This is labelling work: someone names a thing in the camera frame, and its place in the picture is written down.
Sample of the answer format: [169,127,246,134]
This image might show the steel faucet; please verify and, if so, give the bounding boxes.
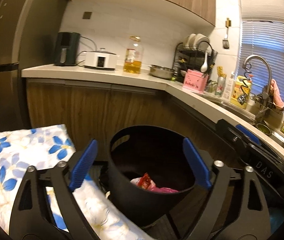
[243,54,274,100]

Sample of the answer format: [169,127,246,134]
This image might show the blue floral tablecloth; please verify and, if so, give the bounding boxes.
[0,124,152,240]

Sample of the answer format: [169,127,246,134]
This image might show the black spiral hanger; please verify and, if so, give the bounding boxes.
[237,66,254,105]

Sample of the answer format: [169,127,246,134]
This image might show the cooking oil bottle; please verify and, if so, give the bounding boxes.
[123,36,144,75]

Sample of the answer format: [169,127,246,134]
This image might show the wooden base cabinet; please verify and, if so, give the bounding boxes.
[26,79,284,175]

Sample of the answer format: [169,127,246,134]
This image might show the window blinds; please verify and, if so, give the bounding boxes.
[237,0,284,118]

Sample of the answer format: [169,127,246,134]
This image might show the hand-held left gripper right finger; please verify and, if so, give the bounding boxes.
[179,137,271,240]

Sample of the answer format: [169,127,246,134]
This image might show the black dish rack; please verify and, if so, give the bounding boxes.
[173,33,219,83]

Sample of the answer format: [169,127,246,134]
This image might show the black air fryer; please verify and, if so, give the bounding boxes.
[54,32,80,67]

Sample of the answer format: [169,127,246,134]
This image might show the pink plastic bag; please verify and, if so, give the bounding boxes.
[154,187,180,194]

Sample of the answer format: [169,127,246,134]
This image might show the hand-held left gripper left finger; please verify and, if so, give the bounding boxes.
[9,139,100,240]

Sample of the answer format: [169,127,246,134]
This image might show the hanging metal spatula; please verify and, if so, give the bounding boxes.
[222,18,232,50]

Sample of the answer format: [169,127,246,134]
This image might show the white kitchen countertop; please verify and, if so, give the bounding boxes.
[21,64,284,164]

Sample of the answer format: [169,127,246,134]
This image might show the dark steel refrigerator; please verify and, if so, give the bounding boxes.
[0,0,68,130]

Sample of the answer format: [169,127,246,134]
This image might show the steel bowl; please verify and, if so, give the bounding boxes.
[149,64,175,79]

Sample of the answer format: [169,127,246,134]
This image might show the white spoon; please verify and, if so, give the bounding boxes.
[201,52,210,72]

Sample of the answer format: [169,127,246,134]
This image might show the person's blue pants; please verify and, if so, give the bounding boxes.
[269,205,284,229]

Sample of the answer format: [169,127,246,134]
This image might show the red and white snack bag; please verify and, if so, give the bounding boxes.
[130,172,157,189]

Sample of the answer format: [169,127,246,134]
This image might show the white rice cooker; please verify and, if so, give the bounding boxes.
[84,47,119,71]

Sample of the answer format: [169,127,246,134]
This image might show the black trash bin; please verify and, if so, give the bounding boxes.
[107,125,215,227]

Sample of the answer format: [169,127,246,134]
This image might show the grey power cable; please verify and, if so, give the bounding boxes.
[75,36,98,67]

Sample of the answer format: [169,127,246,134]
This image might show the yellow detergent bottle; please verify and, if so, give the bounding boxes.
[231,75,252,110]

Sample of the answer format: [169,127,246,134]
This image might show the pink utensil holder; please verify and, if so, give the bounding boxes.
[183,70,209,91]

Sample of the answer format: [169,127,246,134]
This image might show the green and white can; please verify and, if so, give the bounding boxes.
[214,76,226,97]

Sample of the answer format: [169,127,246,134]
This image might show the row of white plates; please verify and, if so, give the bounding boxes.
[183,33,210,48]

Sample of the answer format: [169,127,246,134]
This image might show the steel sink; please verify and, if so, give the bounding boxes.
[213,100,284,153]

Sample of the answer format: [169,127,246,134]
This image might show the pink dish cloth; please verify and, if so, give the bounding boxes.
[269,79,284,109]

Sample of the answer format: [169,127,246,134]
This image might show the white soap bottle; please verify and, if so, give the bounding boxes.
[222,72,235,100]

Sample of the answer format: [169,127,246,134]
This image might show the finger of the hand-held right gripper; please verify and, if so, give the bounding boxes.
[216,119,251,160]
[236,124,282,163]

